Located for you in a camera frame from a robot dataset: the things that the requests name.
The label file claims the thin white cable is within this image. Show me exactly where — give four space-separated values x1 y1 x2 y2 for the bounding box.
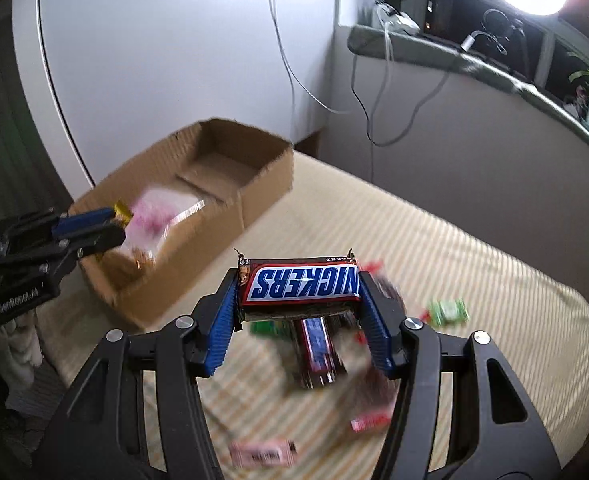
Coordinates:
259 0 350 115

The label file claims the white charger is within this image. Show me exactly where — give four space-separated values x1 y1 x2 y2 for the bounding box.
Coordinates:
375 2 420 33

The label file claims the black cable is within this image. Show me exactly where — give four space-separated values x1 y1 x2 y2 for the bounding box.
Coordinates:
349 52 450 147

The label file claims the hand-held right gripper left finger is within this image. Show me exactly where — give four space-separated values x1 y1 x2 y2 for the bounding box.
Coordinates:
27 267 245 480

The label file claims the green candy packet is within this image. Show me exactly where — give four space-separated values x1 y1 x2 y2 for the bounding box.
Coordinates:
422 297 470 328
250 320 295 338

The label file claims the dark cake clear red wrapper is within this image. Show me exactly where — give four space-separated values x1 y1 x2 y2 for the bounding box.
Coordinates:
359 259 406 311
339 330 400 433

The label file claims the black ring light stand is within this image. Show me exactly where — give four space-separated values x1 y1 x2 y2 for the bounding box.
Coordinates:
482 8 530 81

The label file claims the grey window sill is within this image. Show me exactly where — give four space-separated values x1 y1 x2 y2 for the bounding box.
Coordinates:
347 25 589 166

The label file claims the pink candy packet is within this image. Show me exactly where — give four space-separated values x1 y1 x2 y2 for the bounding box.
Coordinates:
228 437 300 468

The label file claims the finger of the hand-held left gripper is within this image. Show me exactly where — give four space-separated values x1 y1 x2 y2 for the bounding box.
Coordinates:
0 226 126 277
0 206 118 250

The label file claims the pink bread packet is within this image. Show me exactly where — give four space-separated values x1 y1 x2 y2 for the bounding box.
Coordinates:
114 185 206 266

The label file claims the brown chocolate bar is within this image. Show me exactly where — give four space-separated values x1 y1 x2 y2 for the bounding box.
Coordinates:
294 312 355 391
233 248 363 322

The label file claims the brown cardboard box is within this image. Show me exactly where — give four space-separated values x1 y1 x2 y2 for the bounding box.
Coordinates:
69 118 294 330

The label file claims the striped bed sheet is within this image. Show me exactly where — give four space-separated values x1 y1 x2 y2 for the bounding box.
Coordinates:
37 150 589 480

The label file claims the white charger cable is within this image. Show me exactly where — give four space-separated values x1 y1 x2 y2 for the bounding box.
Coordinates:
382 25 396 111

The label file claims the dark window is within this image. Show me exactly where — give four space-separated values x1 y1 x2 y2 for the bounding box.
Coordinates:
385 0 589 111

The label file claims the white wardrobe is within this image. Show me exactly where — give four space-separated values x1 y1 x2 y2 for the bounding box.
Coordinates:
12 0 340 201

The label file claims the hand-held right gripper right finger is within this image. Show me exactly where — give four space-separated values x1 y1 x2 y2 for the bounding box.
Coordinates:
357 272 563 480

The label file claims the cable with silver connector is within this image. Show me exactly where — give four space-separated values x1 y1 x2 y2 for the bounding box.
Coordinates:
459 30 490 53

